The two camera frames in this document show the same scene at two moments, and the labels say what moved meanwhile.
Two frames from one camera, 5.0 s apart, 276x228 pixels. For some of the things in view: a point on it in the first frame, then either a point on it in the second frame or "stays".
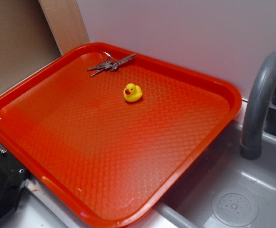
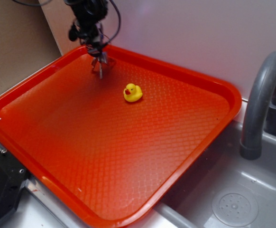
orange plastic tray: x=108 y=131 stays
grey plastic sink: x=224 y=190 stays
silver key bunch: x=107 y=63 to x=99 y=57
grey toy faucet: x=268 y=106 stays
